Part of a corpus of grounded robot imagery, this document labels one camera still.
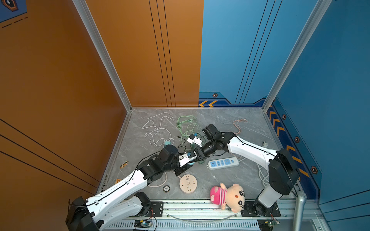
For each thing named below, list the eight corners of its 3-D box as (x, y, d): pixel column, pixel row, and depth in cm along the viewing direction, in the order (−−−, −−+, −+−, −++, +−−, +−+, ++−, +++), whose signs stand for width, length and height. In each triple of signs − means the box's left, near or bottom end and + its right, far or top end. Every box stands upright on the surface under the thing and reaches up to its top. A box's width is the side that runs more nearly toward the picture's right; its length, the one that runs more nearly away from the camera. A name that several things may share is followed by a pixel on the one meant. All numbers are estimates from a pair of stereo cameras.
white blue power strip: (207, 170, 89) (208, 168, 86) (205, 162, 92) (206, 160, 89) (238, 165, 91) (240, 163, 88) (235, 158, 94) (237, 155, 91)
